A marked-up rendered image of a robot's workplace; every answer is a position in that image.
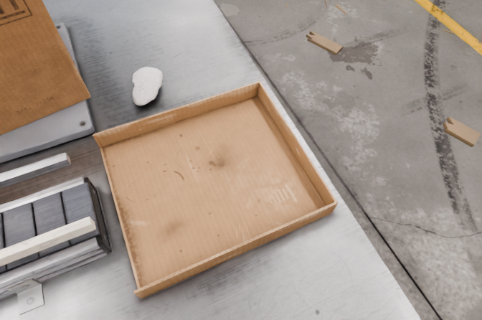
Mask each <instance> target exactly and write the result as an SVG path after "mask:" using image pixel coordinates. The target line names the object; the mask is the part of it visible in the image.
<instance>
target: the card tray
mask: <svg viewBox="0 0 482 320"><path fill-rule="evenodd" d="M93 138H94V139H95V141H96V142H97V144H98V146H99V147H100V152H101V154H102V158H103V162H104V165H105V170H106V173H107V176H108V181H109V184H110V188H111V192H112V195H113V199H114V202H115V207H116V210H117V213H118V218H119V221H120V226H121V229H122V232H123V236H124V240H125V242H126V247H127V251H128V255H129V258H130V261H131V266H132V269H133V274H134V277H135V279H136V285H137V287H138V289H137V290H135V291H134V294H136V295H137V297H139V298H140V299H142V298H145V297H147V296H150V295H151V294H154V293H156V292H158V291H161V290H163V289H165V288H168V287H169V286H172V285H174V284H176V283H178V282H180V281H183V280H185V279H187V278H190V277H192V276H194V275H196V274H198V273H201V272H202V271H205V270H207V269H209V268H212V267H214V266H216V265H219V264H220V263H223V262H225V261H227V260H229V259H231V258H234V257H236V256H238V255H241V254H243V253H245V252H247V251H249V250H252V249H253V248H256V247H258V246H260V245H263V244H265V243H267V242H270V241H271V240H274V239H276V238H278V237H280V236H282V235H285V234H287V233H289V232H292V231H294V230H296V229H298V228H300V227H303V226H304V225H307V224H309V223H311V222H314V221H316V220H318V219H321V218H322V217H325V216H327V215H329V214H331V213H332V212H333V211H334V209H335V207H336V206H337V204H338V202H337V201H336V199H335V197H334V195H333V194H332V193H331V191H330V189H329V188H328V186H327V185H326V183H325V181H324V180H323V178H322V177H321V175H320V174H319V172H318V171H317V169H316V167H315V166H314V165H313V163H312V161H311V160H310V158H309V157H308V155H307V153H306V152H305V150H304V149H303V147H302V145H301V144H300V142H299V141H298V139H297V138H296V136H295V135H294V133H293V132H292V130H291V129H290V127H289V125H288V124H287V122H286V121H285V119H284V117H283V116H282V114H281V113H280V111H279V110H278V108H277V106H276V105H275V104H274V102H273V100H272V99H271V97H270V96H269V94H268V92H267V91H266V89H265V88H264V86H263V84H262V83H261V82H260V81H257V82H255V83H251V84H249V85H244V86H242V87H239V88H235V89H233V90H229V91H226V92H223V93H220V94H217V95H213V96H211V97H208V98H204V99H201V100H198V101H195V102H193V103H188V104H186V105H182V106H179V107H177V108H173V109H171V110H166V111H164V112H161V113H157V114H155V115H152V116H148V117H145V118H142V119H139V120H137V121H133V122H130V123H126V124H123V125H121V126H117V127H115V128H110V129H108V130H105V131H101V132H99V133H95V134H93Z"/></svg>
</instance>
